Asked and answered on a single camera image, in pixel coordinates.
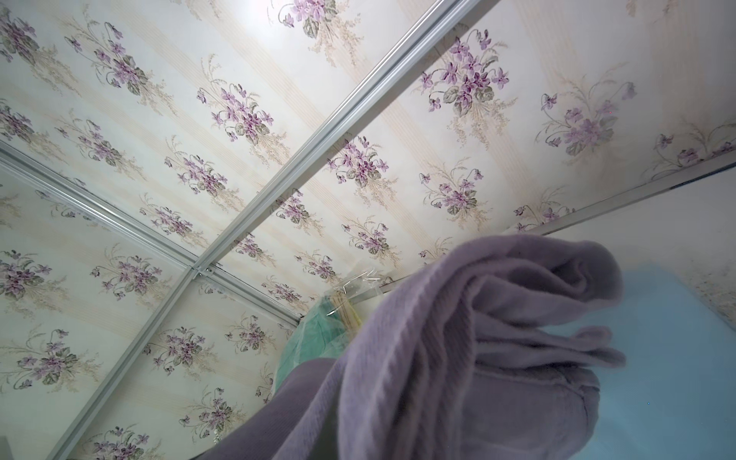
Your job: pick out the green folded garment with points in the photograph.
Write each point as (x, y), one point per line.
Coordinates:
(320, 334)

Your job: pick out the clear plastic vacuum bag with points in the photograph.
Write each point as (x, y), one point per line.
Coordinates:
(359, 287)

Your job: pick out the light blue garment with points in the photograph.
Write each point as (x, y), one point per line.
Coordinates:
(675, 397)

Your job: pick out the beige folded garment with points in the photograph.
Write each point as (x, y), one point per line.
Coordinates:
(346, 312)

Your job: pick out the purple garment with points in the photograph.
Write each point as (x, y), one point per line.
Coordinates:
(457, 363)

